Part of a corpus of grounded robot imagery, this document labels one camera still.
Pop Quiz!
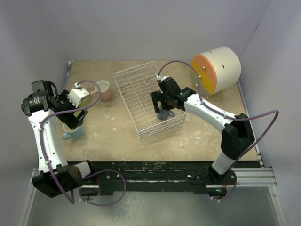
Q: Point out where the light blue mug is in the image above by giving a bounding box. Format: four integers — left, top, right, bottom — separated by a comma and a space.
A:
62, 124, 84, 140

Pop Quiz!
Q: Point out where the grey-blue small mug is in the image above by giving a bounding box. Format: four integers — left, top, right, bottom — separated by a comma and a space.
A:
156, 105, 175, 120

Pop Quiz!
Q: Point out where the pink faceted mug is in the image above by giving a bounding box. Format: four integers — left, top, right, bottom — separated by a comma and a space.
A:
97, 80, 112, 101

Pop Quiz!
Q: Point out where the pale yellow round mug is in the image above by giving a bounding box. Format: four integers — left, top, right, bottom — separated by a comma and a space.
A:
79, 96, 91, 108

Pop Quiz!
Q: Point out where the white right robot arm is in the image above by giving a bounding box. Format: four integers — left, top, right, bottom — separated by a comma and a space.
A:
151, 75, 254, 184

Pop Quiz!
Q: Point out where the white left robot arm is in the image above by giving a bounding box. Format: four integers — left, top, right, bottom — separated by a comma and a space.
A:
21, 80, 97, 198

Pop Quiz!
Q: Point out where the round cream drawer cabinet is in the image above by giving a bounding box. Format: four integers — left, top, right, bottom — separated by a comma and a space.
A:
190, 46, 241, 96

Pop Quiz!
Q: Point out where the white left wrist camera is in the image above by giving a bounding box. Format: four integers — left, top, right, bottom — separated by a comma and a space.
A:
67, 82, 90, 108

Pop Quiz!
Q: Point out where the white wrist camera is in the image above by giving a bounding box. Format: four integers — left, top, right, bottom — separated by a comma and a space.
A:
67, 82, 90, 108
156, 75, 169, 82

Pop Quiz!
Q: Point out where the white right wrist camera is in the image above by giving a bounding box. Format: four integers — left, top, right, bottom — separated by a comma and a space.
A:
156, 75, 169, 82

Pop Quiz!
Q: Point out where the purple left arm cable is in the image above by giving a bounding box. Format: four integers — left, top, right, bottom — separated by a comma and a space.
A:
39, 80, 127, 207

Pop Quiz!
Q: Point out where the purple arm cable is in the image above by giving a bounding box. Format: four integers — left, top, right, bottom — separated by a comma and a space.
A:
39, 80, 127, 207
157, 61, 280, 202

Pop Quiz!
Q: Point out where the white wire dish rack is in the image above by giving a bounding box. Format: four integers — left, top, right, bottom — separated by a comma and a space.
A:
114, 61, 186, 141

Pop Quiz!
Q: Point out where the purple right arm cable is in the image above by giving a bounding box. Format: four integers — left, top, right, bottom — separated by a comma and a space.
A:
157, 61, 280, 202

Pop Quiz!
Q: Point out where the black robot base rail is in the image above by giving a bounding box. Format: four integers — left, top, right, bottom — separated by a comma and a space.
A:
69, 161, 238, 196

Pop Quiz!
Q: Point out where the aluminium frame rail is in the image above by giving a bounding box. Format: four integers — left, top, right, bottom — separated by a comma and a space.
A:
20, 161, 288, 226

